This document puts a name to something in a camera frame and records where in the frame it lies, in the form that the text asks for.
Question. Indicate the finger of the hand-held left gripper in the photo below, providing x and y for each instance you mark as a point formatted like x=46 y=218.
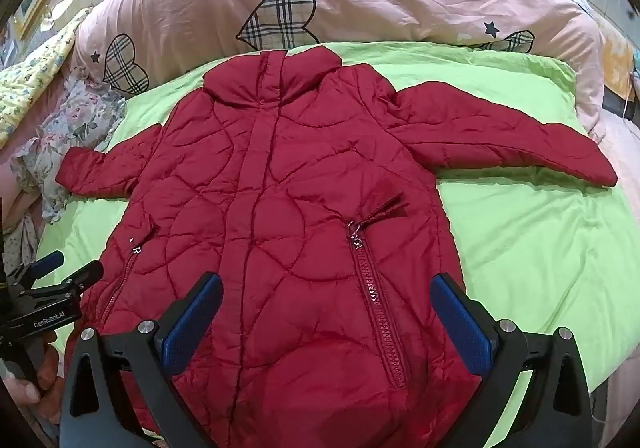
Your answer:
x=47 y=264
x=87 y=273

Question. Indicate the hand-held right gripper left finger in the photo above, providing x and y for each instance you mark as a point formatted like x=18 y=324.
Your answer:
x=192 y=318

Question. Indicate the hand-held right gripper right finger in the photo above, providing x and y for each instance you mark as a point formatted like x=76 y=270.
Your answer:
x=460 y=323

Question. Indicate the red quilted jacket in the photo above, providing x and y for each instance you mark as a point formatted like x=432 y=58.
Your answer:
x=280 y=177

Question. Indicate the person's left hand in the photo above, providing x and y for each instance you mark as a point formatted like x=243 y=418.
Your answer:
x=47 y=368

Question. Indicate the green blanket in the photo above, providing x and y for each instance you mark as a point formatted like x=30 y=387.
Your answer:
x=525 y=238

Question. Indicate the floral ruffled pillow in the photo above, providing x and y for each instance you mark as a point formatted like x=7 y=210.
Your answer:
x=75 y=117

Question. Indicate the yellow floral blanket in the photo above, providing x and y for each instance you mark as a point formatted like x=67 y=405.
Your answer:
x=35 y=72

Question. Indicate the pink bed sheet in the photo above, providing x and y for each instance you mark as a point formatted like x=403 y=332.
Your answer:
x=617 y=152

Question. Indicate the pink heart print duvet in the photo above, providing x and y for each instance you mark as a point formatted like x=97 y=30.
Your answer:
x=350 y=2

